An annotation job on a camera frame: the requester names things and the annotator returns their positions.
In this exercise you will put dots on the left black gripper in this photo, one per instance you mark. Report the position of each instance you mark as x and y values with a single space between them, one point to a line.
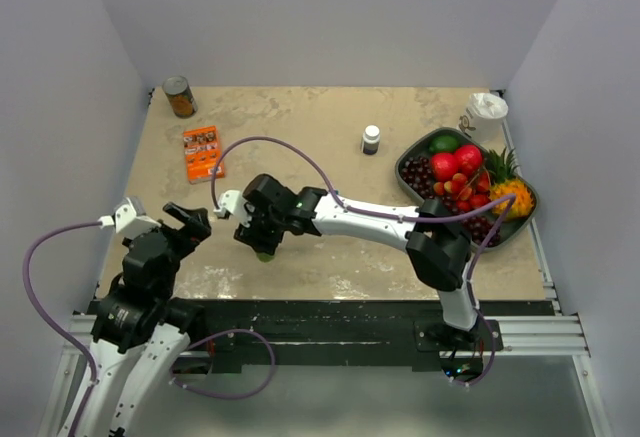
196 226

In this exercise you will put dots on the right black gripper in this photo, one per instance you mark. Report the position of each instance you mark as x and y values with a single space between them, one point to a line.
253 235

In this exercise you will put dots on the green pill bottle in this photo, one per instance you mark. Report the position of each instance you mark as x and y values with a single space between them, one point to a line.
265 257

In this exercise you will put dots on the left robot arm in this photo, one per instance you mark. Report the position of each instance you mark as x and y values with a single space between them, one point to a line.
140 328

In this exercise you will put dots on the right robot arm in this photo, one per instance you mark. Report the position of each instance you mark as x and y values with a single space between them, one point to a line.
439 249

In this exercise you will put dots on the orange cardboard box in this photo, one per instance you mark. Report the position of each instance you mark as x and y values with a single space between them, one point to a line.
202 150

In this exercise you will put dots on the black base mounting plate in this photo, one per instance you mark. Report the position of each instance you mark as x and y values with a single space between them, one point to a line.
343 333

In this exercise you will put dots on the white capped dark pill bottle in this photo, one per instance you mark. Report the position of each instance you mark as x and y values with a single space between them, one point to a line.
370 140

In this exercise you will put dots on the tin food can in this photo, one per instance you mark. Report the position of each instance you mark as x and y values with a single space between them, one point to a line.
180 96

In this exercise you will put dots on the dark toy grapes bunch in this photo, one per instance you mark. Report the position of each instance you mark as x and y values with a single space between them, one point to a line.
417 174

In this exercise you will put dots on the dark grey fruit tray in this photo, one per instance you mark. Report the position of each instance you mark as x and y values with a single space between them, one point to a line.
508 230

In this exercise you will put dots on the green toy lime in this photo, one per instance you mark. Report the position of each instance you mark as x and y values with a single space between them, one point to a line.
445 143

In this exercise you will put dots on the toy cherries cluster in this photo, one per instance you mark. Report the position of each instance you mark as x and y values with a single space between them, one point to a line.
462 194

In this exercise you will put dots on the red toy apple right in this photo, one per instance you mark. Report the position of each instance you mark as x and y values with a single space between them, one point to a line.
469 159

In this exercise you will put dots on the white paper cup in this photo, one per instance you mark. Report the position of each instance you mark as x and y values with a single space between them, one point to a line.
483 116

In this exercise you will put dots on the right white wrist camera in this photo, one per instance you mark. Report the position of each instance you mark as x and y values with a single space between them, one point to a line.
232 203

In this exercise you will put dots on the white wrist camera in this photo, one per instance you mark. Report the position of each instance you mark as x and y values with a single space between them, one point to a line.
232 203
129 219

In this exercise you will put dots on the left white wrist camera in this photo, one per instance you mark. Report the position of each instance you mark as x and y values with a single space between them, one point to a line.
129 219

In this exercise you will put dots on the aluminium frame rail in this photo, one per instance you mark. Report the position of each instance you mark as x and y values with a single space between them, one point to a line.
541 382

